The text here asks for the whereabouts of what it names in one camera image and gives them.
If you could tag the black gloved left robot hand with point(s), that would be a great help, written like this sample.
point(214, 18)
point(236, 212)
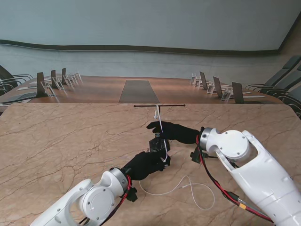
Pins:
point(145, 164)

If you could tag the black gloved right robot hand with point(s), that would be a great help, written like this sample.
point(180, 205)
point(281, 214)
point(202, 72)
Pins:
point(181, 134)

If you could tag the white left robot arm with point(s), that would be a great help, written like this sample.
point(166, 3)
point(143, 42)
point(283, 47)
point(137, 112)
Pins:
point(98, 200)

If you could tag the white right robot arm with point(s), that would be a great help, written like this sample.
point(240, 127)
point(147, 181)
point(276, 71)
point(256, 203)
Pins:
point(258, 169)

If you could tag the black T-bar rack marble base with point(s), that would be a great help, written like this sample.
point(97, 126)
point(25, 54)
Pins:
point(156, 146)

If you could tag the printed conference room backdrop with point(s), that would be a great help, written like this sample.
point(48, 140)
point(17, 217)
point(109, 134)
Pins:
point(150, 35)

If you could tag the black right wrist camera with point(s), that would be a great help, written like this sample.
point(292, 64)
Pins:
point(196, 156)

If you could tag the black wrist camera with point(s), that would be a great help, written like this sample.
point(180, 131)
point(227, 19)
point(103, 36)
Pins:
point(196, 156)
point(132, 195)

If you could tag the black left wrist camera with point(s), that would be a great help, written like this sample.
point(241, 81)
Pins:
point(132, 195)

